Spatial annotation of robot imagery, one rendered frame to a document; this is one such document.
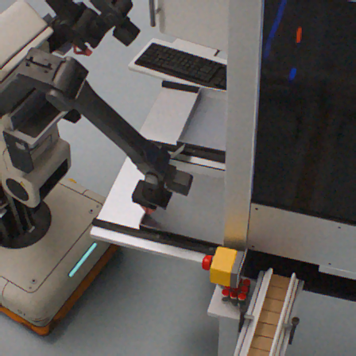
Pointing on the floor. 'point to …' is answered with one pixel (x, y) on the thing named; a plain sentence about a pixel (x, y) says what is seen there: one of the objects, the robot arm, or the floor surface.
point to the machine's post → (240, 135)
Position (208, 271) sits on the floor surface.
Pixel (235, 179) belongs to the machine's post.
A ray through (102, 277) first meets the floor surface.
